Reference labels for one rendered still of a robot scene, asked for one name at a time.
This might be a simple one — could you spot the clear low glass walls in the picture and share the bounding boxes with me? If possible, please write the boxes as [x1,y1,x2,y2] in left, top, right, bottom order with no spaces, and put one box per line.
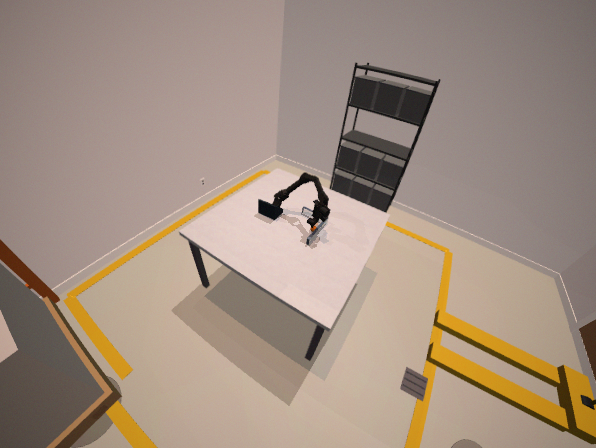
[302,208,328,244]

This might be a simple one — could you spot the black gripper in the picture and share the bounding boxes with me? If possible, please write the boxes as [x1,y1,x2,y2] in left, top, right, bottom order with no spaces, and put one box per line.
[307,209,320,228]

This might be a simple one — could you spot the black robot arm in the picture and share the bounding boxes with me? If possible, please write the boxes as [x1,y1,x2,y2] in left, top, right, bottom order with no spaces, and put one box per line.
[272,172,331,222]

